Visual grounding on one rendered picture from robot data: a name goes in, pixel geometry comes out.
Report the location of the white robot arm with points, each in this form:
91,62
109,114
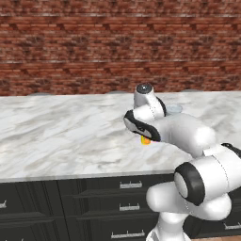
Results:
188,135

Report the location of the pale blue translucent cup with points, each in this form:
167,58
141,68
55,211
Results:
175,109

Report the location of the grey stool seat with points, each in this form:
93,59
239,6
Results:
40,93
191,90
116,92

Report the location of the orange round object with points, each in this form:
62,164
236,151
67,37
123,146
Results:
145,141

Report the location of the black drawer front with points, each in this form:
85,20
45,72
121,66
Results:
219,230
28,197
91,229
31,230
94,187
94,207

